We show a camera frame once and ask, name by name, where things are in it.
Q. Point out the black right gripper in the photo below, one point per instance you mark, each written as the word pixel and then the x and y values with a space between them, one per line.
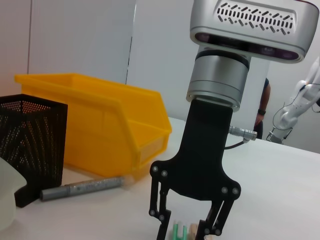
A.
pixel 202 155

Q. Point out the green pen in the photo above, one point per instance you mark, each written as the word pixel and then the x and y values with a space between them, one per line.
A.
pixel 177 231

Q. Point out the silver grey pen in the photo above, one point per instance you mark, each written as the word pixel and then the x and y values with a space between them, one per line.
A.
pixel 82 186

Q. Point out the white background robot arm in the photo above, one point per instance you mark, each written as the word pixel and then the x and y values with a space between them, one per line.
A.
pixel 295 110

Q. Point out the black mesh pen holder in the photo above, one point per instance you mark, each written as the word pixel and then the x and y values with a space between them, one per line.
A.
pixel 37 150

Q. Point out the translucent green fruit plate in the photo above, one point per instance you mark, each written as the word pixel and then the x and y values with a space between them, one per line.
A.
pixel 10 190

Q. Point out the yellow plastic bin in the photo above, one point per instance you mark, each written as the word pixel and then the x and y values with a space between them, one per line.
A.
pixel 100 120

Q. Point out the person in dark clothes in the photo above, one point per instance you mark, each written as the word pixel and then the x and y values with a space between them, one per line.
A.
pixel 263 100

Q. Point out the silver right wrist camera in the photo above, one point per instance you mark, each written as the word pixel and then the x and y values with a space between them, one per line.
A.
pixel 250 25

